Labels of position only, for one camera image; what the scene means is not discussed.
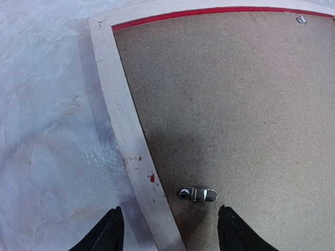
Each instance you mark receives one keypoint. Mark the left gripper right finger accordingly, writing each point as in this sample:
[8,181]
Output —
[235,234]

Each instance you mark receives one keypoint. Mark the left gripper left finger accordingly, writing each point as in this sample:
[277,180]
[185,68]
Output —
[106,235]

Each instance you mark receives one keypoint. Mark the red wooden picture frame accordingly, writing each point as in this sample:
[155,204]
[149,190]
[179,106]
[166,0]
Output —
[128,132]

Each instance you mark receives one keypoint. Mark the brown backing board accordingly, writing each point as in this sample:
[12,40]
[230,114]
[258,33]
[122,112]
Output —
[238,110]

